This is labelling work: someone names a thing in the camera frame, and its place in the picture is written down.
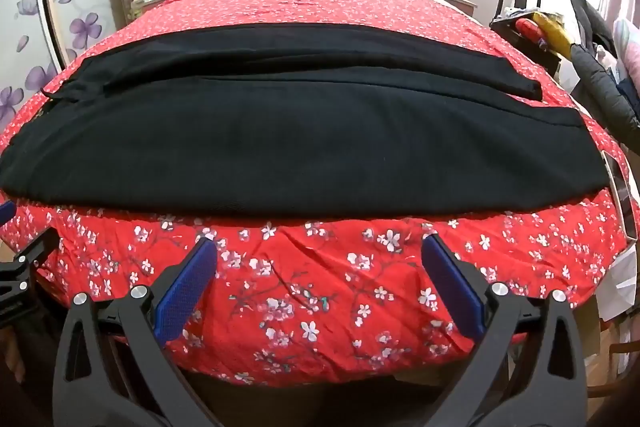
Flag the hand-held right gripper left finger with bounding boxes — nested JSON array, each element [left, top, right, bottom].
[[52, 237, 221, 427]]

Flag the black pants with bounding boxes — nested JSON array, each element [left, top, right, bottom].
[[0, 23, 613, 217]]

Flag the smartphone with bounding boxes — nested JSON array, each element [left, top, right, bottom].
[[600, 151, 640, 242]]

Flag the red floral bed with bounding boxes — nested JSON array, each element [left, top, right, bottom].
[[0, 0, 640, 388]]

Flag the white paper bag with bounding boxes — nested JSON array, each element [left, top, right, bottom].
[[597, 251, 640, 324]]

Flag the grey quilted jacket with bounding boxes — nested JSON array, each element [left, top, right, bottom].
[[567, 0, 640, 132]]

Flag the red bag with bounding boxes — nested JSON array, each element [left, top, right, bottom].
[[515, 19, 545, 44]]

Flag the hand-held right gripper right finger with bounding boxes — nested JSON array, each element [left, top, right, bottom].
[[422, 234, 587, 427]]

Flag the yellow cloth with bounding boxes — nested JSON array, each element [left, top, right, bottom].
[[531, 12, 575, 58]]

